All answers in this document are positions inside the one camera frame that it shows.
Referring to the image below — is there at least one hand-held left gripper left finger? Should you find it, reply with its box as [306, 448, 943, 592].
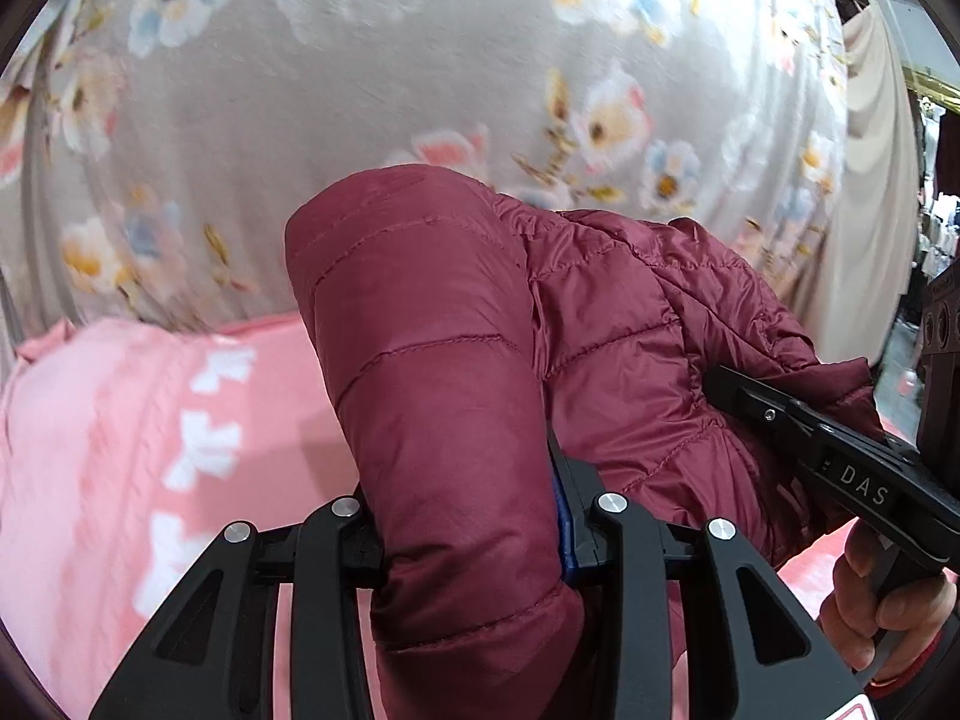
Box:
[88, 493, 387, 720]

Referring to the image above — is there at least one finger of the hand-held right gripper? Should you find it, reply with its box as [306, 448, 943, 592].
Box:
[703, 364, 912, 466]

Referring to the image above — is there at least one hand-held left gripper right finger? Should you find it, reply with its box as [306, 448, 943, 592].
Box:
[546, 427, 865, 720]

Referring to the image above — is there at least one maroon puffer jacket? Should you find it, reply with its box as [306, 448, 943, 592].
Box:
[283, 167, 890, 720]

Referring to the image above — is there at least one person's right hand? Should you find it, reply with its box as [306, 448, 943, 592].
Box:
[816, 519, 960, 691]

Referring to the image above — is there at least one pink fleece blanket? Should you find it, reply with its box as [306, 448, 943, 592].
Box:
[0, 311, 931, 720]

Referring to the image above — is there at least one beige curtain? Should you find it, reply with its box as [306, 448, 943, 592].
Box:
[821, 4, 925, 365]

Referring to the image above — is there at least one grey floral bed sheet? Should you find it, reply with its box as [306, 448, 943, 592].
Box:
[0, 0, 852, 361]

